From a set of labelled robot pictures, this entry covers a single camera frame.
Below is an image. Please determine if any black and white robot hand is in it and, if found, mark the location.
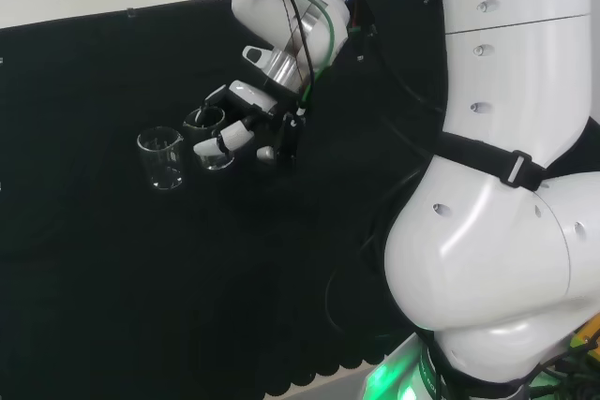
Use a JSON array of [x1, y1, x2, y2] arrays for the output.
[[192, 80, 307, 170]]

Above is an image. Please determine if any clear glass beaker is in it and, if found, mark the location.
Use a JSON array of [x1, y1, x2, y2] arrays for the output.
[[181, 107, 235, 172], [136, 125, 185, 191]]

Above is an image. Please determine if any black bench cloth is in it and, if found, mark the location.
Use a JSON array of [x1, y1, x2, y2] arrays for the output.
[[0, 0, 600, 399]]

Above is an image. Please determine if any yellow stop button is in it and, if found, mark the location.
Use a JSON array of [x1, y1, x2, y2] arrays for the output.
[[572, 309, 600, 352]]

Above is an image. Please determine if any green cable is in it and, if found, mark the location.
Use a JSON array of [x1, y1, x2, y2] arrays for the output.
[[299, 0, 351, 106]]

